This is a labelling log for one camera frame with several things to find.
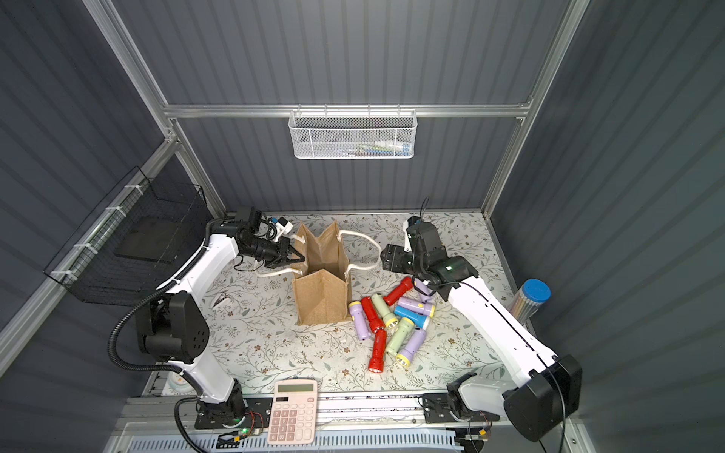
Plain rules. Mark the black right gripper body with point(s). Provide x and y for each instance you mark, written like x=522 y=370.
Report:
x=397 y=259

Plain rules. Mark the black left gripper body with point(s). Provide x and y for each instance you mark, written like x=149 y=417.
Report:
x=283 y=252

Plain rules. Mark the purple flashlight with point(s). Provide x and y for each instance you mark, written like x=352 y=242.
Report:
x=406 y=355
x=356 y=313
x=425 y=293

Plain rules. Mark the brown paper tote bag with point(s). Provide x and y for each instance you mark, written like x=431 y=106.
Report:
x=322 y=283

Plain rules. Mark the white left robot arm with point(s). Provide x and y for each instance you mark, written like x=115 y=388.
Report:
x=172 y=328

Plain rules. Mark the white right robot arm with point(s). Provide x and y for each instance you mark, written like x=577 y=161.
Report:
x=546 y=387

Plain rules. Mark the red flashlight upper right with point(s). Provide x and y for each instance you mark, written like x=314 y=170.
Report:
x=405 y=286

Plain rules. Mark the red flashlight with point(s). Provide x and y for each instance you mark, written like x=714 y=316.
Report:
x=405 y=286
x=376 y=363
x=374 y=322

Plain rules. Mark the purple flashlight horizontal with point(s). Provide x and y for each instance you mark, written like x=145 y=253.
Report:
x=424 y=308

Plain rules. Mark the blue flashlight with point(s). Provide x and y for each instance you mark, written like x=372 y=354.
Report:
x=420 y=320

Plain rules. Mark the green flashlight lower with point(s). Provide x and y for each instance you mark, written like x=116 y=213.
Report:
x=404 y=327

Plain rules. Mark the green flashlight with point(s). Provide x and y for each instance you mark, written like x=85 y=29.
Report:
x=404 y=327
x=387 y=316

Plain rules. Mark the green flashlight upper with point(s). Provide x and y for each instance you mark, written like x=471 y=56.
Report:
x=387 y=316

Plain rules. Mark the purple flashlight bottom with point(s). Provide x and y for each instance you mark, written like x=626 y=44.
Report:
x=406 y=355

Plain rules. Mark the red flashlight middle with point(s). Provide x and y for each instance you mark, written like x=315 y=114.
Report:
x=374 y=322

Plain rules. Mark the blue-lidded cylinder container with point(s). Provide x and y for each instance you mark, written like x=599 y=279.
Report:
x=532 y=294

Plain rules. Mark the red flashlight bottom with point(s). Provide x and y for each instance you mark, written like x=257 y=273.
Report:
x=376 y=363

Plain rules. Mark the markers in white basket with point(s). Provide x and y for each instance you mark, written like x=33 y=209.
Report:
x=378 y=149

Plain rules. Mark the pink calculator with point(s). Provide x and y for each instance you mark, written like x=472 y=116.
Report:
x=293 y=413

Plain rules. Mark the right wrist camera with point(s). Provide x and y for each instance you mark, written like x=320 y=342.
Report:
x=420 y=236

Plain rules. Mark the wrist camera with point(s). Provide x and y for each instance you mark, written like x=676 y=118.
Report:
x=420 y=236
x=269 y=228

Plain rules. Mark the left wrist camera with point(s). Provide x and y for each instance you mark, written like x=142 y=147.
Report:
x=269 y=228

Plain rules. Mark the white wire mesh basket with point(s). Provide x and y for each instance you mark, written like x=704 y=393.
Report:
x=319 y=137

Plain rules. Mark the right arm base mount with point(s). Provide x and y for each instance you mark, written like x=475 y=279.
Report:
x=441 y=408

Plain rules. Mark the black wire basket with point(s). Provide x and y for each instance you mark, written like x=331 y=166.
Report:
x=146 y=234

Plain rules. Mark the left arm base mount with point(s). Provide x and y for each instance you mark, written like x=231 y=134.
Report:
x=255 y=414

